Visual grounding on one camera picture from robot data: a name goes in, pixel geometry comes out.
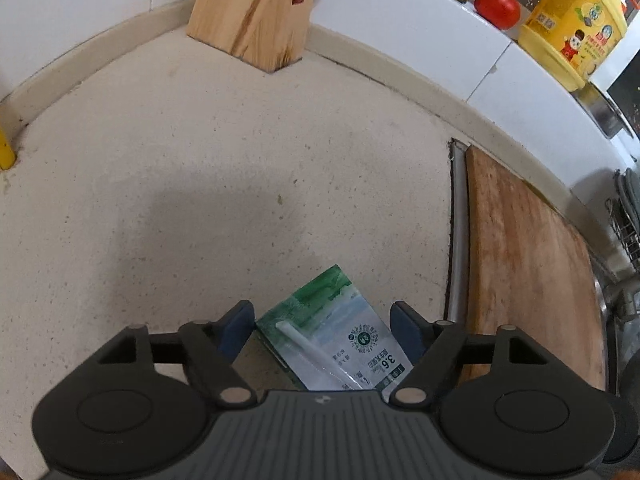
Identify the green milk carton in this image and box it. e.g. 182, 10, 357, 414
256, 266, 412, 399

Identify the wooden cutting board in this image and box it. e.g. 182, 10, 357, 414
465, 148, 606, 389

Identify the metal dish rack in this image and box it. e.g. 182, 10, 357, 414
605, 168, 640, 272

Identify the yellow gas pipe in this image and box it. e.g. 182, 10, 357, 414
0, 128, 16, 171

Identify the small steel cup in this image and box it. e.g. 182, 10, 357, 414
573, 82, 634, 140

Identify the wooden knife block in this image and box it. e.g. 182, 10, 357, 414
186, 0, 314, 74

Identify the red tomato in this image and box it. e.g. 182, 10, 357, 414
474, 0, 521, 30

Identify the yellow dish soap bottle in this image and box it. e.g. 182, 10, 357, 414
518, 0, 628, 92

